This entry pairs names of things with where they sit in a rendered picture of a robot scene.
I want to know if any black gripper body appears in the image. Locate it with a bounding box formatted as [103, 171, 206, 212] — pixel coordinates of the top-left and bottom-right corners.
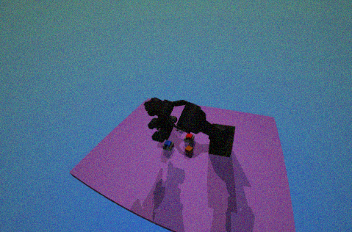
[151, 115, 177, 143]

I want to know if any red button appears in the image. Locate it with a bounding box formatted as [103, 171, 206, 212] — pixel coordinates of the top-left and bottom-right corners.
[184, 134, 195, 143]

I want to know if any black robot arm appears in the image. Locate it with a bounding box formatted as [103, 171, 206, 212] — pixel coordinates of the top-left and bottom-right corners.
[144, 97, 234, 150]

